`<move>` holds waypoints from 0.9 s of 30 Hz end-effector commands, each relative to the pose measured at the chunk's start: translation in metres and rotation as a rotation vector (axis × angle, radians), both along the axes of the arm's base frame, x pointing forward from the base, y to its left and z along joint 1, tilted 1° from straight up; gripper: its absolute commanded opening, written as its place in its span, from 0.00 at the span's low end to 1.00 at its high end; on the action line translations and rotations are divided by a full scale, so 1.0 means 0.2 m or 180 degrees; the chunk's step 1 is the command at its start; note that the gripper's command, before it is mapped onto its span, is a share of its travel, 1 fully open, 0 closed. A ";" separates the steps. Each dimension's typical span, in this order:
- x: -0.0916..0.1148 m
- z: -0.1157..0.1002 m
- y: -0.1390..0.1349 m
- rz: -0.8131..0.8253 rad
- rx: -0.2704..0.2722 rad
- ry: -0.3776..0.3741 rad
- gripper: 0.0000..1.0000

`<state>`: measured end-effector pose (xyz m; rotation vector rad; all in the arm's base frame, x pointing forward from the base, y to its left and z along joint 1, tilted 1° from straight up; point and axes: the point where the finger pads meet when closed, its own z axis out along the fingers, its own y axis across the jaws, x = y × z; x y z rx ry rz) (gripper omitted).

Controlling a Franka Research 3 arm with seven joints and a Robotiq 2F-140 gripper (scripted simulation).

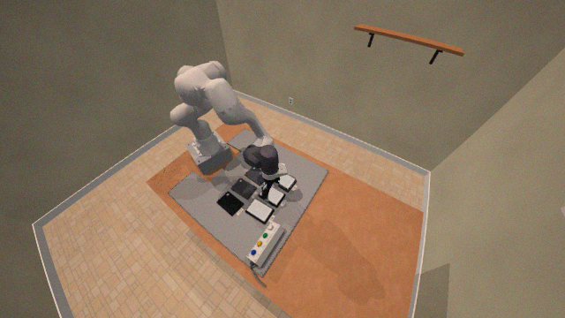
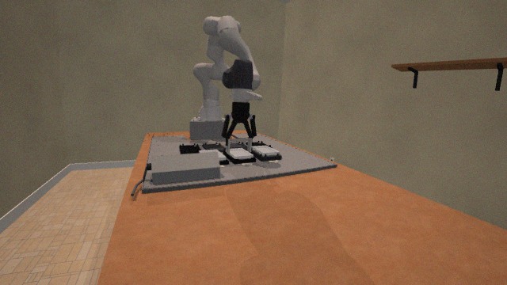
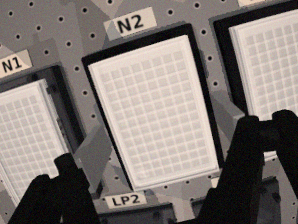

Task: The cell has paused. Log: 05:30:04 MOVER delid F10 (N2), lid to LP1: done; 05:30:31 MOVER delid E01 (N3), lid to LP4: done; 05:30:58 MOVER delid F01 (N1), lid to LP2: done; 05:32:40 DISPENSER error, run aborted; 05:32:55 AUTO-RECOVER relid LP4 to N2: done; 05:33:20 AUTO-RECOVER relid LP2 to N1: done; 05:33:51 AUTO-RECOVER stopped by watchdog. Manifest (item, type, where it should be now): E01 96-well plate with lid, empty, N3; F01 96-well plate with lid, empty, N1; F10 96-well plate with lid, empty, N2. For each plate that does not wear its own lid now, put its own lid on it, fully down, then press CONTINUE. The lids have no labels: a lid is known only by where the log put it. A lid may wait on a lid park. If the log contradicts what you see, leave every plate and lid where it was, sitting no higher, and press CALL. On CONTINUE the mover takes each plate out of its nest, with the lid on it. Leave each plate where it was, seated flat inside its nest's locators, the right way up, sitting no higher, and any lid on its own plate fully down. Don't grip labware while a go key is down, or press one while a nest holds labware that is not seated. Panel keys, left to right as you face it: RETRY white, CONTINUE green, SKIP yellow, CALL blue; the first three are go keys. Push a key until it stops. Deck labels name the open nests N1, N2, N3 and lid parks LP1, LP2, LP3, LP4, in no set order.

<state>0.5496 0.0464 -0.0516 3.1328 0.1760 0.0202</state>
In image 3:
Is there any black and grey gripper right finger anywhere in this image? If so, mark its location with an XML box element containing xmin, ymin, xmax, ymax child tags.
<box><xmin>195</xmin><ymin>91</ymin><xmax>298</xmax><ymax>224</ymax></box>

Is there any grey perforated base plate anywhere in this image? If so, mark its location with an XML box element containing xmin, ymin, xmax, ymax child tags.
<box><xmin>0</xmin><ymin>0</ymin><xmax>298</xmax><ymax>224</ymax></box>

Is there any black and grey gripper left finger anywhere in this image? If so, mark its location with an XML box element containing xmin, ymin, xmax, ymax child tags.
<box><xmin>8</xmin><ymin>124</ymin><xmax>112</xmax><ymax>224</ymax></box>

